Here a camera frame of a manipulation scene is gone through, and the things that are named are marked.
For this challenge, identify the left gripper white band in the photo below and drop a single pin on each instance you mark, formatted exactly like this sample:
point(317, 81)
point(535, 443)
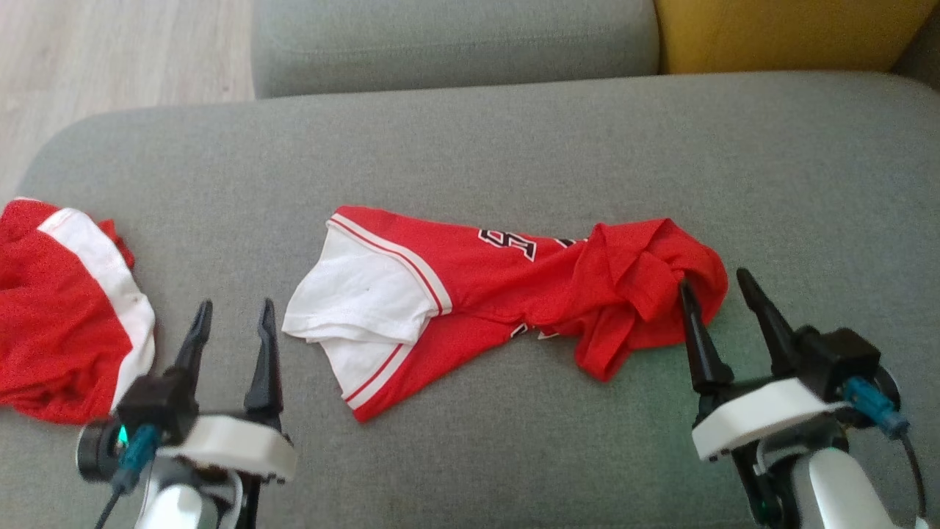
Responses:
point(235, 444)

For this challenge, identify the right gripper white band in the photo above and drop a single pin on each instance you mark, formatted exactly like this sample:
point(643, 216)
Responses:
point(764, 411)

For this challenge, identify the red shorts white band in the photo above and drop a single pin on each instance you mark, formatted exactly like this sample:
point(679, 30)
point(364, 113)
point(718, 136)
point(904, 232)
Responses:
point(51, 323)

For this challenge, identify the red jersey shirt white sleeves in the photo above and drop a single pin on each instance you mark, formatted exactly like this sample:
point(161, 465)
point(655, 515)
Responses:
point(485, 294)

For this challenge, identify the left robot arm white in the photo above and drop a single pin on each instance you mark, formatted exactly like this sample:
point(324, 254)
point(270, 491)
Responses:
point(172, 510)

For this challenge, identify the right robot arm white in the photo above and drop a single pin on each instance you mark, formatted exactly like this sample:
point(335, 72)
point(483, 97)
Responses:
point(844, 492)

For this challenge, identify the yellow sofa cushion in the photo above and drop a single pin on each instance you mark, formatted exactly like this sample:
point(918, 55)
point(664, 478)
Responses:
point(778, 33)

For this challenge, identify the large grey sofa seat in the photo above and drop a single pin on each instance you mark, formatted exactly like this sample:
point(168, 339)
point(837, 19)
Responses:
point(470, 147)

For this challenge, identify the grey sofa cushion with seam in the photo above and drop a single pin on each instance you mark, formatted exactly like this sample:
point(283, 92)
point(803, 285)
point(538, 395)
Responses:
point(455, 44)

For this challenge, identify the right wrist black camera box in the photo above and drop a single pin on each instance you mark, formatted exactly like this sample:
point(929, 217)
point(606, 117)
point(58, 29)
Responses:
point(837, 360)

